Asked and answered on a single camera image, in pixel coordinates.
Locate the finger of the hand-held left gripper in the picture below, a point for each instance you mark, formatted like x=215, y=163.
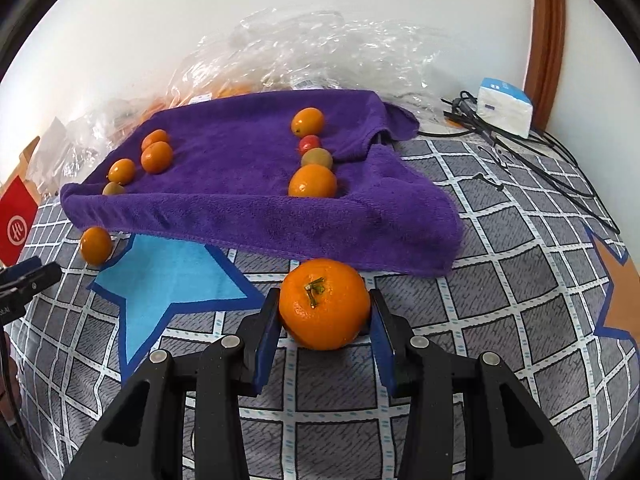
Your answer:
x=35, y=277

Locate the red strawberry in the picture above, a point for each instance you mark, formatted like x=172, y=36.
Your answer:
x=310, y=144

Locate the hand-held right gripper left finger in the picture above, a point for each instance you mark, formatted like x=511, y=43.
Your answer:
x=265, y=350

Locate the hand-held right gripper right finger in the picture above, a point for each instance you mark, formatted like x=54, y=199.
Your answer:
x=384, y=355

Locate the black power plug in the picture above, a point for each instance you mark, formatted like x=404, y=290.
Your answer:
x=462, y=105

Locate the small greenish kumquat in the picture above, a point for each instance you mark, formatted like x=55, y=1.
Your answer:
x=113, y=189

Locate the crumpled clear plastic wrap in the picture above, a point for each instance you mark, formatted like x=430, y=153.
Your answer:
x=95, y=130

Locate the large greenish kumquat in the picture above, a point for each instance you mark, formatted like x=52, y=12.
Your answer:
x=317, y=158

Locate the small tangerine with stem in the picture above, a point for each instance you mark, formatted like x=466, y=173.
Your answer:
x=324, y=305

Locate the large clear plastic bag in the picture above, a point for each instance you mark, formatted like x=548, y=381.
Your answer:
x=325, y=45

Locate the grey checked bedsheet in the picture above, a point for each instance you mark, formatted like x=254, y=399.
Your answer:
x=500, y=310

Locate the purple towel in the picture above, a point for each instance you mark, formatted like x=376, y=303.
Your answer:
x=240, y=210

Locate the white tissue pack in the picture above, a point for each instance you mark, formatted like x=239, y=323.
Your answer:
x=502, y=107

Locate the red box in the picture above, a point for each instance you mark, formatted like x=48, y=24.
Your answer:
x=17, y=220

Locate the brown wooden door frame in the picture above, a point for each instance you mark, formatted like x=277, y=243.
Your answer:
x=545, y=35

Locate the large orange kumquat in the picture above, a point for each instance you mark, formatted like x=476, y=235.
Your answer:
x=312, y=182

